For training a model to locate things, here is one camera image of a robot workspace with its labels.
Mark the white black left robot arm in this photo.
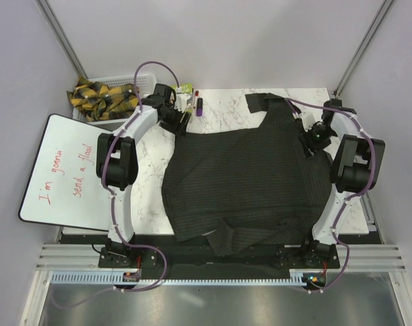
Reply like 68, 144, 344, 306
96, 84, 193, 268

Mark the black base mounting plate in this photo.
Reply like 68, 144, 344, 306
114, 235, 337, 279

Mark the dark striped long sleeve shirt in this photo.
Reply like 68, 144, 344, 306
162, 93, 332, 256

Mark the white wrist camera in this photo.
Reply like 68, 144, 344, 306
293, 112, 316, 132
174, 88, 193, 112

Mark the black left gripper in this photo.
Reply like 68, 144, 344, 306
160, 104, 192, 139

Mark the white plastic basket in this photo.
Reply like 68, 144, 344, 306
72, 74, 157, 122

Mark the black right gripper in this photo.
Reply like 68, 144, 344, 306
297, 124, 336, 160

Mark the white slotted cable duct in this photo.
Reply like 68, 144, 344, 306
50, 270, 320, 286

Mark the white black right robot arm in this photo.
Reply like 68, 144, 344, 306
298, 99, 386, 268

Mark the white whiteboard black frame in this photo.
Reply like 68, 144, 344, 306
18, 114, 111, 231

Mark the green paperback book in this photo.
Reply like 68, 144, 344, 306
173, 84, 194, 113

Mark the left aluminium frame post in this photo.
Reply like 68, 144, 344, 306
35, 0, 88, 77

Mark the aluminium frame post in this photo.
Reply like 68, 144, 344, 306
331, 0, 396, 98
35, 0, 88, 77

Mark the purple black marker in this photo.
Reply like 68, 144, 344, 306
195, 97, 204, 117

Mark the right aluminium frame post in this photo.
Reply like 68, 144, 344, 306
331, 0, 396, 98

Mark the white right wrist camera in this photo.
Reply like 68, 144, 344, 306
293, 112, 316, 132

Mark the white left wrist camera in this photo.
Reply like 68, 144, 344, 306
174, 88, 193, 112

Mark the red white marker pen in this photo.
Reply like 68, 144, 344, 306
192, 90, 199, 109

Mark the yellow black plaid shirt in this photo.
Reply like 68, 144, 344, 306
67, 77, 141, 122

